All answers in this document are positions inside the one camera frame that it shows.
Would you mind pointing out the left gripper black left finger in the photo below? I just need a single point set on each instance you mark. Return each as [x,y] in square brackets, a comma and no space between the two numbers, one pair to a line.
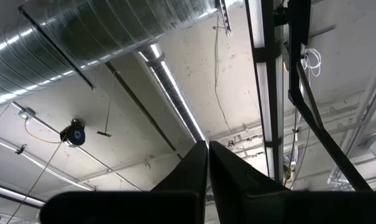
[175,205]

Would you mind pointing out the silver strut channel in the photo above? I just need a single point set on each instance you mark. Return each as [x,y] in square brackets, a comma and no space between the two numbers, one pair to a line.
[225,18]

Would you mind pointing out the slim silver spiral duct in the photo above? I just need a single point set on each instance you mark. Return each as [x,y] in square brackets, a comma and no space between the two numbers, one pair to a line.
[172,90]

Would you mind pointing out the black aluminium rig frame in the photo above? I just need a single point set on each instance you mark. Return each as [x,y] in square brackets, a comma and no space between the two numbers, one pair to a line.
[299,18]

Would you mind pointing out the large silver spiral duct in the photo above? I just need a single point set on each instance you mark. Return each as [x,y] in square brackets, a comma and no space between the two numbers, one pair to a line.
[66,37]

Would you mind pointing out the overhead LED light bar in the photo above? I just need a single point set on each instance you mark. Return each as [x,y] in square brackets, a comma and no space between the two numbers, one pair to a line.
[259,31]

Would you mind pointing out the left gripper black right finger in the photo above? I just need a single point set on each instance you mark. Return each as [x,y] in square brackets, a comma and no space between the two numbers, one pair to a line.
[237,205]

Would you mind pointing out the ceiling fluorescent tube light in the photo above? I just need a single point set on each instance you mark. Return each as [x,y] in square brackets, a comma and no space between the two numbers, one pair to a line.
[13,194]

